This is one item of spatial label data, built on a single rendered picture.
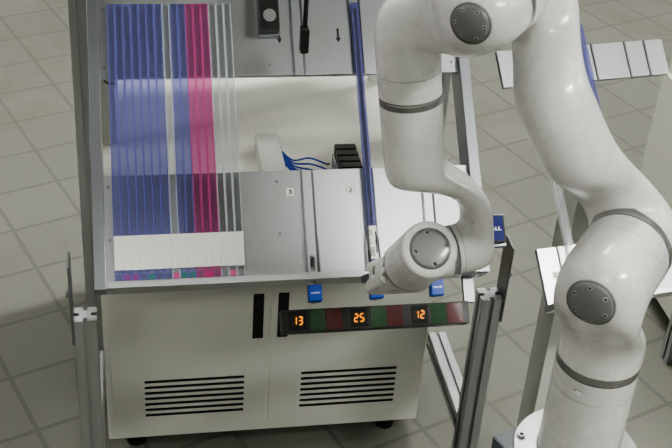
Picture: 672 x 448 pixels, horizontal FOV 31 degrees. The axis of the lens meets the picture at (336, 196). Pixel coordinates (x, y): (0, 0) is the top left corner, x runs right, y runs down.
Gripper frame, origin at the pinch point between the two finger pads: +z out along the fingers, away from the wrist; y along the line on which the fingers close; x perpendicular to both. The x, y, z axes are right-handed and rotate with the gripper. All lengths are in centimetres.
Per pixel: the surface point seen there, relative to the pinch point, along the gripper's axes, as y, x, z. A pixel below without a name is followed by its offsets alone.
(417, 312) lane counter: 7.4, -4.1, 11.2
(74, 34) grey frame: -52, 56, 28
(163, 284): -37.4, 2.7, 8.0
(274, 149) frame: -12, 37, 51
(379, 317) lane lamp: 0.4, -4.6, 11.1
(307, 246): -11.8, 8.6, 10.2
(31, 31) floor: -77, 136, 240
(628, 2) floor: 168, 152, 255
